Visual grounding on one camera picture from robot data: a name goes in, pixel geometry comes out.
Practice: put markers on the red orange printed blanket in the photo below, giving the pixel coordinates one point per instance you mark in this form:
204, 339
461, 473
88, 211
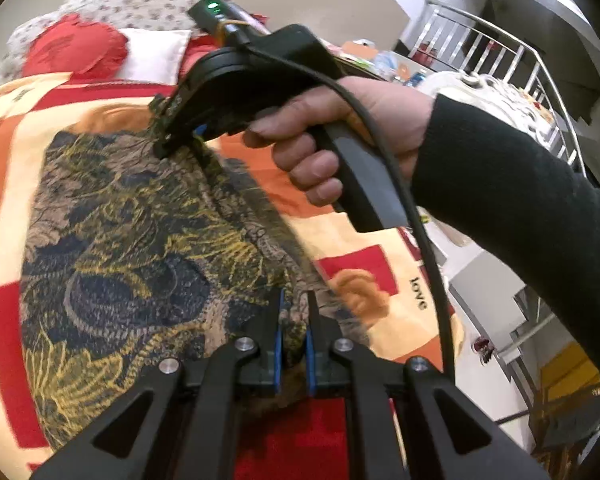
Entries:
10, 150

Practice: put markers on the red heart-shaped ruffled pillow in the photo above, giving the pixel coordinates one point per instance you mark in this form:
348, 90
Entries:
195, 55
75, 47

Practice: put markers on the person's right hand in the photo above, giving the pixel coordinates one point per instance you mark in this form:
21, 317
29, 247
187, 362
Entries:
380, 105

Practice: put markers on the metal stair railing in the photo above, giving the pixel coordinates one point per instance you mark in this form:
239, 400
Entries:
480, 35

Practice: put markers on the person's right forearm black sleeve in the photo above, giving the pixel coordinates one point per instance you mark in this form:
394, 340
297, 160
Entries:
520, 220

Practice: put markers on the floral patterned pillow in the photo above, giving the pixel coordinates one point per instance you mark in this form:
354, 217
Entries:
130, 5

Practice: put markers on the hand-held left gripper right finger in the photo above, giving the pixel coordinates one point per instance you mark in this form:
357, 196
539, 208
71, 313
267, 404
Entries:
310, 360

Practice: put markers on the white carved furniture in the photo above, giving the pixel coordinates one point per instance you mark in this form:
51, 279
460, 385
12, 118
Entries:
500, 95

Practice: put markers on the pile of assorted packets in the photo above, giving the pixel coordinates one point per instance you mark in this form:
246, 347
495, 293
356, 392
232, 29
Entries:
385, 62

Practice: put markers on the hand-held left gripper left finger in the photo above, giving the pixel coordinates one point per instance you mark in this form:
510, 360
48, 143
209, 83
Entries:
278, 340

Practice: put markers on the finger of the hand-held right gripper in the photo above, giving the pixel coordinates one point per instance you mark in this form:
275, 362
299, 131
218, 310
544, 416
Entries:
172, 125

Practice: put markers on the white pillow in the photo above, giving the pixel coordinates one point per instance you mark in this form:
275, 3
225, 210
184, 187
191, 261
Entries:
155, 55

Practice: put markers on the navy floral print garment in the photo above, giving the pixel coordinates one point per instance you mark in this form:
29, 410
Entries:
130, 240

